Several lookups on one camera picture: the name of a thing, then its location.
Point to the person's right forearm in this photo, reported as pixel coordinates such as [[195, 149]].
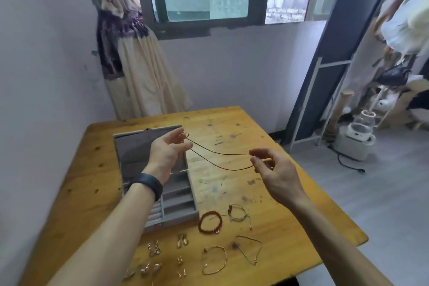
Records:
[[335, 249]]

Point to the grey jewellery box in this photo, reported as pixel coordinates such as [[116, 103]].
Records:
[[134, 155]]

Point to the dark grey pillar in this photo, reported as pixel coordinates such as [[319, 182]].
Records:
[[338, 27]]

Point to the person's right thumb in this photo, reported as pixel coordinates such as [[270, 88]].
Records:
[[256, 164]]

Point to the black bag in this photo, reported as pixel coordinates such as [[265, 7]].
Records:
[[393, 74]]

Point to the person's left hand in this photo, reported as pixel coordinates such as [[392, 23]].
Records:
[[164, 158]]

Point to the beige and purple curtain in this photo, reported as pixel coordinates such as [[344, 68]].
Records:
[[147, 71]]

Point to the scattered gold earrings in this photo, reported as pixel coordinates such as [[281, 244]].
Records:
[[154, 250]]

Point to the person's right hand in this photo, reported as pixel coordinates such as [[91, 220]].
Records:
[[280, 178]]

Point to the tan cardboard tube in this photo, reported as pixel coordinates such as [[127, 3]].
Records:
[[340, 111]]

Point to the person's left forearm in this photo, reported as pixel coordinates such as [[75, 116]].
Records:
[[100, 239]]

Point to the person's left thumb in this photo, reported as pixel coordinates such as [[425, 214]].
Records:
[[174, 135]]

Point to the white hanging garment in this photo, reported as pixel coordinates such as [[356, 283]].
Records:
[[407, 17]]

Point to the white metal rack frame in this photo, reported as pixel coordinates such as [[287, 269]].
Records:
[[303, 111]]

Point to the black wristband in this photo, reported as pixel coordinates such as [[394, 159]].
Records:
[[149, 185]]

